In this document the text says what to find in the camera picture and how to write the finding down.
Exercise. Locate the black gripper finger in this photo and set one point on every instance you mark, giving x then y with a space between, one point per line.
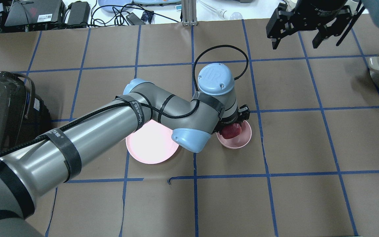
322 34
276 41

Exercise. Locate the red apple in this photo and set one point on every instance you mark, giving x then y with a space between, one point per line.
231 131

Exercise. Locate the pink bowl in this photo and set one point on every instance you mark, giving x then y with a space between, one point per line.
239 141

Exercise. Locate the pink plate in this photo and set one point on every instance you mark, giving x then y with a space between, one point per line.
152 144

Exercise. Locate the blue plate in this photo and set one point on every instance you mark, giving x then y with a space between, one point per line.
109 5

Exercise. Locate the black power adapter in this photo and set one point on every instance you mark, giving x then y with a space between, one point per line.
79 12

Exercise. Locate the dark grey rice cooker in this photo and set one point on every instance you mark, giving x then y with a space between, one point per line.
23 114

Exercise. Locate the black computer box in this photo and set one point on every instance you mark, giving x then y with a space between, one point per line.
35 12

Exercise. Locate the aluminium frame post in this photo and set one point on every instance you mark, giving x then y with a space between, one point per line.
188 11

